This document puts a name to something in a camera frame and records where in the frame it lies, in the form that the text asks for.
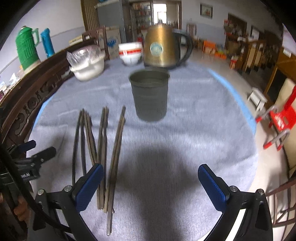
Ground small white stool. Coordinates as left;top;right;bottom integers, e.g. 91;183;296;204
247;87;267;111

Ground white pot with plastic bag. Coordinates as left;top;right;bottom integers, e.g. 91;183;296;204
66;45;105;82

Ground grey tablecloth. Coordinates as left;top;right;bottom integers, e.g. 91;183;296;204
29;60;258;240

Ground green thermos jug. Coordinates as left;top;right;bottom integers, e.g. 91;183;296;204
16;26;40;70

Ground gold electric kettle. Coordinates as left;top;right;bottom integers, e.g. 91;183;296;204
143;24;193;69

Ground dark chopstick three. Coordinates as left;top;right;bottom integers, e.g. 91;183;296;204
100;106;109;209

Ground dark grey utensil holder cup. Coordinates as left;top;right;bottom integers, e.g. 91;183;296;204
129;68;170;122

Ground dark chopstick seven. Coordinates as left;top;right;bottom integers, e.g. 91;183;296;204
80;109;86;176

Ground dark chopstick four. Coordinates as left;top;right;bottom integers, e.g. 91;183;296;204
96;107;107;210

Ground grey refrigerator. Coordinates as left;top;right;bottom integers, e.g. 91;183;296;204
95;1;126;43

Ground red plastic chair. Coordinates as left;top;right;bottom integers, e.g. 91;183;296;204
255;86;295;151

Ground red white stacked bowls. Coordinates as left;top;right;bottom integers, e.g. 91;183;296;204
118;42;143;66

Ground blue thermos bottle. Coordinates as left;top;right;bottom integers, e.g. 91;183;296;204
40;28;55;58

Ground dark chopstick six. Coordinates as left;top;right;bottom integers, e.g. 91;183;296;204
72;109;83;185

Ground dark chopstick two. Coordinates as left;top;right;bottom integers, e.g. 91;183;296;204
103;106;126;213

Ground dark chopstick eight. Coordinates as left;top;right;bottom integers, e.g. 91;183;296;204
86;112;98;164

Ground dark chopstick five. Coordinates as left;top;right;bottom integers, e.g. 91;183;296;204
84;111;97;165

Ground framed wall picture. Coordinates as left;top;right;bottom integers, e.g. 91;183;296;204
200;3;213;19

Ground dark chopstick one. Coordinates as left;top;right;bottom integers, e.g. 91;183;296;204
106;117;125;236

